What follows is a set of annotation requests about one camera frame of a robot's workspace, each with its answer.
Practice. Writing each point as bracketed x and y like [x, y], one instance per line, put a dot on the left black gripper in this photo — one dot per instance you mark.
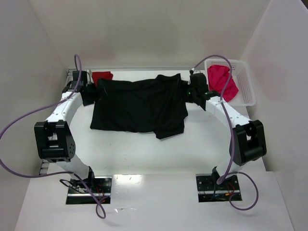
[92, 91]

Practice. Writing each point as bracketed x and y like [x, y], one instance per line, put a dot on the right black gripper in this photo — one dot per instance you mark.
[189, 90]

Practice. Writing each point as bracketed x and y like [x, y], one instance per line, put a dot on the black t-shirt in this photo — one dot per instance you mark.
[150, 105]

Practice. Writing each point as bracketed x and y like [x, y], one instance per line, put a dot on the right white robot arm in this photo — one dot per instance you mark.
[247, 137]

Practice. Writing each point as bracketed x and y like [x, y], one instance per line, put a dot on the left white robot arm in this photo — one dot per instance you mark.
[55, 142]

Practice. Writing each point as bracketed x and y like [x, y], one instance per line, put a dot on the folded red t-shirt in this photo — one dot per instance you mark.
[107, 75]

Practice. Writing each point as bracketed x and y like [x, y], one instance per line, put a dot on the pink t-shirt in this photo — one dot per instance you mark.
[217, 78]

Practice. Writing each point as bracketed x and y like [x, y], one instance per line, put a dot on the white plastic basket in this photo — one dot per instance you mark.
[241, 76]

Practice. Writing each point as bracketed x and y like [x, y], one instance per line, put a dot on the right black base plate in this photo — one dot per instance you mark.
[208, 191]

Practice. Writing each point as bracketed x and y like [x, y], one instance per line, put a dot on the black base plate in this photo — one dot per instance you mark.
[208, 191]
[79, 195]

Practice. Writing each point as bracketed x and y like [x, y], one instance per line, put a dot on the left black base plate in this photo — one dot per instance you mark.
[79, 195]

